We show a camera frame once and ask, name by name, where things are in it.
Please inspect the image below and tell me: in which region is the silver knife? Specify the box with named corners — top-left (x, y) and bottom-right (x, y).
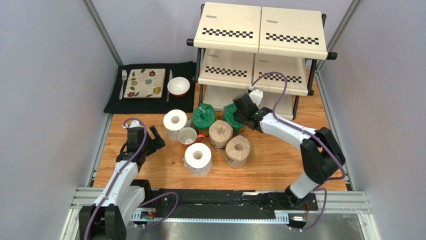
top-left (166, 69), bottom-right (173, 103)

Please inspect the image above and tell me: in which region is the floral square plate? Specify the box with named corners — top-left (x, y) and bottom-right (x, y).
top-left (123, 68), bottom-right (166, 99)

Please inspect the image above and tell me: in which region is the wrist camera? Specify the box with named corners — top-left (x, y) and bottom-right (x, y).
top-left (247, 87), bottom-right (264, 108)
top-left (122, 120), bottom-right (142, 129)

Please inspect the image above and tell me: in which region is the black placemat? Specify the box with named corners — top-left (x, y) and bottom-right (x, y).
top-left (103, 61), bottom-right (196, 114)

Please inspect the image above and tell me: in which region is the white orange bowl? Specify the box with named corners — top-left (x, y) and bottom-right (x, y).
top-left (169, 77), bottom-right (191, 97)

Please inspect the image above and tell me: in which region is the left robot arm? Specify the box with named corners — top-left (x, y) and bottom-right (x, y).
top-left (78, 120), bottom-right (166, 240)

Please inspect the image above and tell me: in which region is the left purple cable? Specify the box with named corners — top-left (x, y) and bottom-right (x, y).
top-left (83, 117), bottom-right (179, 240)

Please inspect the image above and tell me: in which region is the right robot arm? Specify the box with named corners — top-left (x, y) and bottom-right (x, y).
top-left (233, 93), bottom-right (346, 208)

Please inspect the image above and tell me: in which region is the green roll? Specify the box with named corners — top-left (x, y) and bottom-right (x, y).
top-left (222, 103), bottom-right (245, 134)
top-left (192, 103), bottom-right (216, 137)

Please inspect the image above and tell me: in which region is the silver fork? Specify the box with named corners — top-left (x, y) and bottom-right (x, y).
top-left (119, 69), bottom-right (128, 100)

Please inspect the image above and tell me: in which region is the brown wrapped roll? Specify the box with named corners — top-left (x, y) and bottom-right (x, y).
top-left (225, 135), bottom-right (251, 169)
top-left (208, 120), bottom-right (234, 153)

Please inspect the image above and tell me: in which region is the white paper roll back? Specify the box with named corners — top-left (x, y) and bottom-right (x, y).
top-left (163, 109), bottom-right (191, 142)

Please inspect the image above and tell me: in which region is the brown wrapped roll front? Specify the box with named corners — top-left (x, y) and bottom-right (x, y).
top-left (225, 135), bottom-right (251, 169)

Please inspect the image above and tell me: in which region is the cream checkered three-tier shelf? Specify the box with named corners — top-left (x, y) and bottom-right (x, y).
top-left (187, 2), bottom-right (337, 120)

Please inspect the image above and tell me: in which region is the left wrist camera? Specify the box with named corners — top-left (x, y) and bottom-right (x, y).
top-left (122, 120), bottom-right (142, 129)

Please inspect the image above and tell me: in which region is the white paper roll front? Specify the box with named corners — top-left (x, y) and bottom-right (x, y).
top-left (183, 143), bottom-right (213, 177)

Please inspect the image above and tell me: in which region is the white paper roll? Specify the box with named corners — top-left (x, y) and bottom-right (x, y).
top-left (183, 143), bottom-right (213, 177)
top-left (163, 109), bottom-right (191, 142)

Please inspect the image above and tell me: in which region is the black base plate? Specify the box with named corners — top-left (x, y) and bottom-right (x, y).
top-left (144, 188), bottom-right (319, 220)

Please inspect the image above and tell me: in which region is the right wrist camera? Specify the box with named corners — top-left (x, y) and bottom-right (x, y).
top-left (247, 87), bottom-right (264, 108)

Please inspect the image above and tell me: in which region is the brown wrapped roll back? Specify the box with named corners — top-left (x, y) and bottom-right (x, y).
top-left (208, 120), bottom-right (234, 153)

